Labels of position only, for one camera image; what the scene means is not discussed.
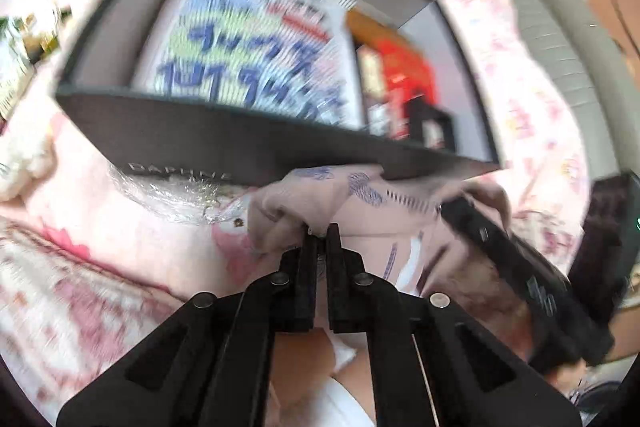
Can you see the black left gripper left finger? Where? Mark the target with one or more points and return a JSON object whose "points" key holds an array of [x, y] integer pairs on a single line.
{"points": [[209, 363]]}

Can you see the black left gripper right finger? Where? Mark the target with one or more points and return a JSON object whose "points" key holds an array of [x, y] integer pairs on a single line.
{"points": [[431, 363]]}

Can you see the black square photo frame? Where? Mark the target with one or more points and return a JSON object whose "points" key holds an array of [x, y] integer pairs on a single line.
{"points": [[430, 126]]}

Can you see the clear phone case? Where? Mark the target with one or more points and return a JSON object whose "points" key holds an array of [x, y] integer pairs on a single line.
{"points": [[185, 199]]}

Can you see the person's right hand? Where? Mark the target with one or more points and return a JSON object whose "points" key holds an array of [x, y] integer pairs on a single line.
{"points": [[567, 377]]}

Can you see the hello kitty pink pajama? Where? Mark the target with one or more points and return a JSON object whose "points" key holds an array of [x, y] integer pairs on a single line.
{"points": [[64, 320]]}

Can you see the red lucky coffee card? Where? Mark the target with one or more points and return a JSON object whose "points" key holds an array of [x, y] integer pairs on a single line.
{"points": [[407, 75]]}

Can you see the cream sticker card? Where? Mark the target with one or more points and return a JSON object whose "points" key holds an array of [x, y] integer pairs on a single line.
{"points": [[374, 91]]}

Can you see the black cardboard storage box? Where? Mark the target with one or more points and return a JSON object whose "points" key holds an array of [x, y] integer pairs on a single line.
{"points": [[150, 134]]}

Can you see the cartoon bead art pack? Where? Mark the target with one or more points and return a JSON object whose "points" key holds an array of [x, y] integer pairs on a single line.
{"points": [[291, 58]]}

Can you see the wooden comb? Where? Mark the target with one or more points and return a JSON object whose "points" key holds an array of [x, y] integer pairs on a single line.
{"points": [[369, 31]]}

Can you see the green plastic packet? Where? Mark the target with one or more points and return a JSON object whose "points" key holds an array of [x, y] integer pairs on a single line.
{"points": [[25, 42]]}

